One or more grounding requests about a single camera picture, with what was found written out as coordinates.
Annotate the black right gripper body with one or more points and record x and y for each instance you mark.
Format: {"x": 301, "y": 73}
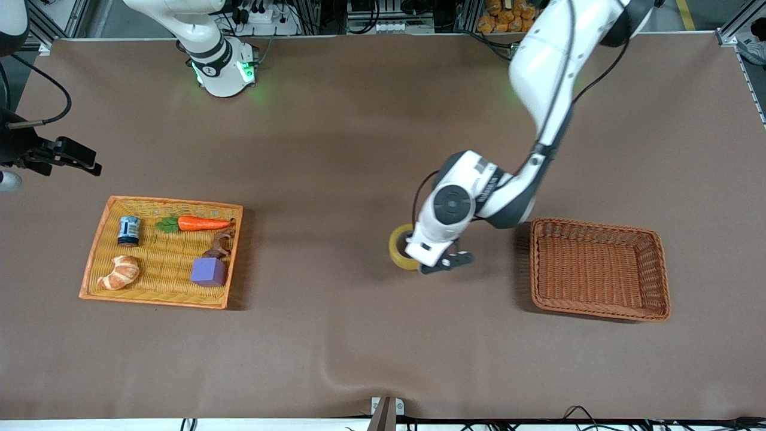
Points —
{"x": 16, "y": 145}

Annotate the yellowish clear tape roll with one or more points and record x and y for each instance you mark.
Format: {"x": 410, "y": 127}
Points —
{"x": 397, "y": 248}

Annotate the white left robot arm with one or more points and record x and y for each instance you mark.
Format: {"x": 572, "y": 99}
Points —
{"x": 544, "y": 66}

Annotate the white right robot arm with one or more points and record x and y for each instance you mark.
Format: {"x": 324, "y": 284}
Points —
{"x": 218, "y": 66}

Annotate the small blue can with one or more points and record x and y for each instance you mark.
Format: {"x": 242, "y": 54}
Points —
{"x": 128, "y": 230}

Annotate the toy croissant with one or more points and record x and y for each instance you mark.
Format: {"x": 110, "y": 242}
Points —
{"x": 119, "y": 272}

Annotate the brown wicker basket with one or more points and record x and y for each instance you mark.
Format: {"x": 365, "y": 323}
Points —
{"x": 598, "y": 269}

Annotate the orange toy carrot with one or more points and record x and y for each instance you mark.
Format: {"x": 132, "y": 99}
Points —
{"x": 200, "y": 223}

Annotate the orange woven flat tray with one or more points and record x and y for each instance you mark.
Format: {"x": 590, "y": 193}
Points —
{"x": 164, "y": 269}

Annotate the brown toy horse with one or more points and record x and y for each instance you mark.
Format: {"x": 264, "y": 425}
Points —
{"x": 220, "y": 244}

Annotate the purple foam cube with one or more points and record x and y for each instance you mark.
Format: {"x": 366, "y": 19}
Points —
{"x": 208, "y": 271}

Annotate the white multi-socket strip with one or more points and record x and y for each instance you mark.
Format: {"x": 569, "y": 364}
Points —
{"x": 395, "y": 27}

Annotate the white power strip with plugs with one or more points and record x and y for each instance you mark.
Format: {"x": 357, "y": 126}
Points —
{"x": 266, "y": 21}

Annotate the orange packaged goods pile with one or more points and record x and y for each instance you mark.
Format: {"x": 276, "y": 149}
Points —
{"x": 502, "y": 18}

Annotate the aluminium frame profile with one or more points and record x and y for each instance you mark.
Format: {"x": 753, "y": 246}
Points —
{"x": 742, "y": 24}
{"x": 60, "y": 18}

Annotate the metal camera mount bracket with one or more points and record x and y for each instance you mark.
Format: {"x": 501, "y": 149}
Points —
{"x": 386, "y": 413}

